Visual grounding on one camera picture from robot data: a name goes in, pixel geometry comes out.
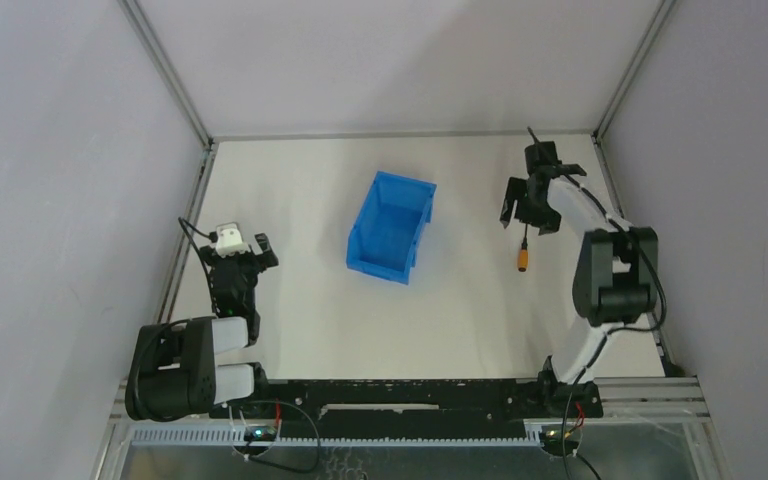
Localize right base black cable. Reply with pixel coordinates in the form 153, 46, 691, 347
540, 397, 599, 480

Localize left aluminium frame rail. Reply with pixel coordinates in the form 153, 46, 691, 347
152, 142, 217, 324

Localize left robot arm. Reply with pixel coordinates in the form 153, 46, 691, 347
125, 233, 279, 422

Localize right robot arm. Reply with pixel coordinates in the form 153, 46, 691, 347
499, 139, 666, 416

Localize blue plastic storage bin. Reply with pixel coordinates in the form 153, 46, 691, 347
346, 171, 437, 285

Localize orange black screwdriver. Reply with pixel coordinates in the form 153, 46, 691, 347
517, 224, 529, 272

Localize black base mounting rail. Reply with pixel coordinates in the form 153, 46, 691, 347
209, 378, 604, 438

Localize white slotted cable duct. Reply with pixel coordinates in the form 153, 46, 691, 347
130, 423, 560, 447

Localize back aluminium frame rail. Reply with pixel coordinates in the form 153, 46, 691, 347
211, 129, 597, 142

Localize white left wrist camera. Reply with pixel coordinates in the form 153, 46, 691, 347
214, 222, 250, 258

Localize right aluminium frame rail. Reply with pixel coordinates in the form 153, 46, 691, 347
591, 133, 687, 378

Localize aluminium frame rail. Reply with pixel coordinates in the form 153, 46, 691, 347
211, 129, 597, 142
591, 133, 687, 378
152, 142, 217, 324

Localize base black cable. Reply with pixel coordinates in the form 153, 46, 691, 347
540, 397, 599, 480
228, 400, 322, 476

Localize left base black cable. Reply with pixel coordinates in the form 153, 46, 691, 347
228, 400, 322, 476

